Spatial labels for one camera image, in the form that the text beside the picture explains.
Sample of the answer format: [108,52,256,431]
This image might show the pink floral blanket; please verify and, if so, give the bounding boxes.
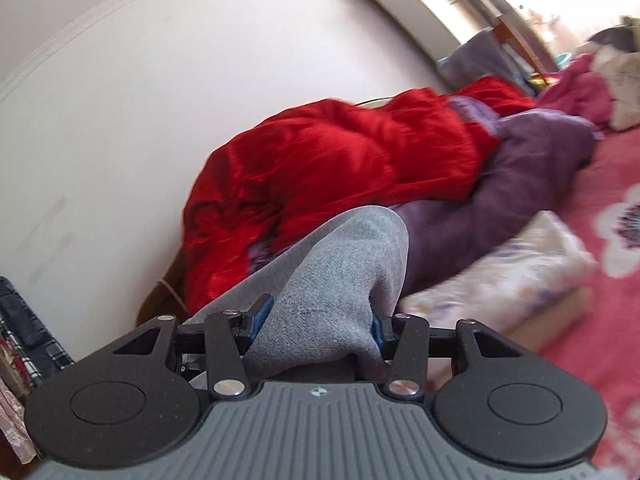
[520,125,640,466]

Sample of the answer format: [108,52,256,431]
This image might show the red quilt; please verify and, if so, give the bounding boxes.
[182,76,538,316]

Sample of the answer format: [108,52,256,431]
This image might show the crumpled cream cloth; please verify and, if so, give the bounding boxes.
[592,40,640,131]

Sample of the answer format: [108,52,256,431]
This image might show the grey fleece pants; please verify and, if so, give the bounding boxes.
[187,205,411,391]

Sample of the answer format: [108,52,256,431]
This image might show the purple quilt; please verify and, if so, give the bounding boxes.
[250,97,601,296]

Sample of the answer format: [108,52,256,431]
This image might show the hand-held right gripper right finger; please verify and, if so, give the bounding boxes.
[371,312,523,401]

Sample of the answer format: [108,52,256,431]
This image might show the crumpled pink garment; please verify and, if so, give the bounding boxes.
[537,55,613,126]

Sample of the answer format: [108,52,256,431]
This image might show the white standing air conditioner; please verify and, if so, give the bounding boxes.
[372,0,506,58]

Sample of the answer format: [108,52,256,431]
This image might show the folded white floral garment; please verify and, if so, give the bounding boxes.
[400,210,598,331]

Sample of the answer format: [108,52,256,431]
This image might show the pink flowered cloth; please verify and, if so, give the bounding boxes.
[0,380,38,463]

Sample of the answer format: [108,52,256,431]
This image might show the wooden chair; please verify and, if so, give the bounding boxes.
[492,15,561,91]

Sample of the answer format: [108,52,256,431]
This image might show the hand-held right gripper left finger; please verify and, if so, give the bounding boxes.
[112,294,274,402]

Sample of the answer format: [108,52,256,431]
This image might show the folded beige garment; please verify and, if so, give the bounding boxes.
[510,285,596,356]

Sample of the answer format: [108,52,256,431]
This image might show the grey garment on chair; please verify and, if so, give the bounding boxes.
[442,27,531,96]

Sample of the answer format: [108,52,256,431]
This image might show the dark plaid cloth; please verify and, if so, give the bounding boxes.
[0,276,76,396]

